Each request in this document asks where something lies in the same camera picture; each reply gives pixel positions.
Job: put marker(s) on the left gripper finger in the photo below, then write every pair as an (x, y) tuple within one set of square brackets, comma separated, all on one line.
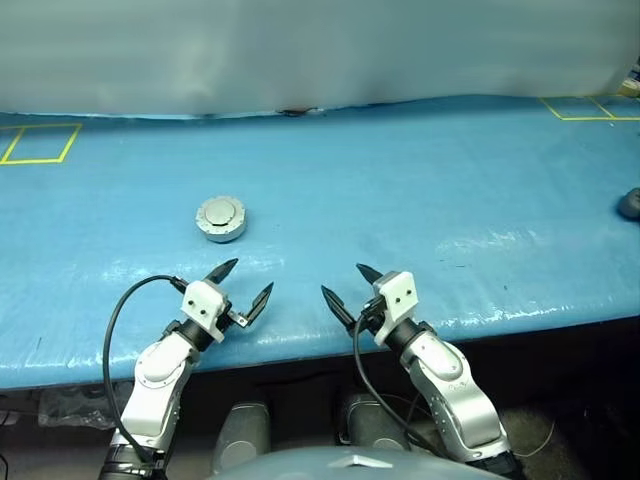
[(221, 272), (259, 305)]

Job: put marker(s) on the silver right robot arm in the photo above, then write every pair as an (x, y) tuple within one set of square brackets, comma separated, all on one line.
[(460, 395)]

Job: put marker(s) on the yellow round container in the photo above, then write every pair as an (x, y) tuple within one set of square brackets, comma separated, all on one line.
[(631, 89)]

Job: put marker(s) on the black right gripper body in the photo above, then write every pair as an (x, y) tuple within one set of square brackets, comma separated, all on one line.
[(374, 315)]

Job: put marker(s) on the clear plastic bag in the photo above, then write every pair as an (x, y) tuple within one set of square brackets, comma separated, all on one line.
[(65, 407)]

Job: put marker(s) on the white foam backdrop sheet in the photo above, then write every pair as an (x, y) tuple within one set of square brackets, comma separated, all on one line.
[(300, 50)]

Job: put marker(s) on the dark grey lumpy object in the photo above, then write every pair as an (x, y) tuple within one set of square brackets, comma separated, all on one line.
[(631, 204)]

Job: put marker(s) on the grey robot torso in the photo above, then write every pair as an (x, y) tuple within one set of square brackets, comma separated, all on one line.
[(325, 465)]

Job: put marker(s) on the white flat floor object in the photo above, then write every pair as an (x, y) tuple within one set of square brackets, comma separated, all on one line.
[(7, 417)]

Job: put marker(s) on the blue table cover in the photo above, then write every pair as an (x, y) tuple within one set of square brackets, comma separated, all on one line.
[(450, 200)]

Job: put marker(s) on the silver hinged motor lid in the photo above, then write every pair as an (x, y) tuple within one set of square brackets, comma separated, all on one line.
[(220, 212)]

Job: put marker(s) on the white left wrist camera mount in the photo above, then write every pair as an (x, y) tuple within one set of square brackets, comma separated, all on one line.
[(202, 300)]

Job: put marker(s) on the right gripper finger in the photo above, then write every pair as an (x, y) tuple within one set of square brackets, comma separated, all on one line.
[(340, 307), (370, 276)]

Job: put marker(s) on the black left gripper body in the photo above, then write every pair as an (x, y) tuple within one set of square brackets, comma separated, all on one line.
[(239, 320)]

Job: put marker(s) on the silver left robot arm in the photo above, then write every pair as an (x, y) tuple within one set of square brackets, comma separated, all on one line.
[(155, 380)]

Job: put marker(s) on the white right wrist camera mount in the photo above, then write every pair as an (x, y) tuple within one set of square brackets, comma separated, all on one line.
[(400, 295)]

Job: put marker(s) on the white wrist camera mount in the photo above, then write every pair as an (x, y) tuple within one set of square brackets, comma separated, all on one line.
[(202, 300), (400, 295)]

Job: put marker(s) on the grey rounded robot leg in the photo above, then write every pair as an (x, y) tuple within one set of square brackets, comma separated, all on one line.
[(370, 425), (242, 435)]

